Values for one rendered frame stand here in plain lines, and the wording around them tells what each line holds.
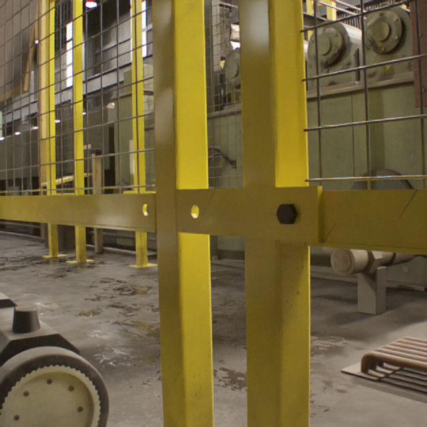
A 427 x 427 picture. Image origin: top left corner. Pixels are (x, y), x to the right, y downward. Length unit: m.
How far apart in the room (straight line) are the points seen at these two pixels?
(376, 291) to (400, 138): 0.81
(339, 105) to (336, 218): 2.17
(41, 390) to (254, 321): 0.42
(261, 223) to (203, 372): 0.25
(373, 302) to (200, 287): 1.28
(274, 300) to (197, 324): 0.17
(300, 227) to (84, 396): 0.53
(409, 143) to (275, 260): 1.92
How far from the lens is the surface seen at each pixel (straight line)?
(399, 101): 2.45
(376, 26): 2.60
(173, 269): 0.65
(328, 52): 2.75
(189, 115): 0.65
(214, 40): 3.35
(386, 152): 2.47
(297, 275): 0.54
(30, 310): 0.93
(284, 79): 0.54
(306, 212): 0.48
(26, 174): 6.05
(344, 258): 1.77
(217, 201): 0.57
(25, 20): 5.82
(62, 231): 4.31
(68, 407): 0.90
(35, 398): 0.88
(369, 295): 1.90
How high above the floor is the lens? 0.44
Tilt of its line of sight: 2 degrees down
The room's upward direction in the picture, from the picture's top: 1 degrees counter-clockwise
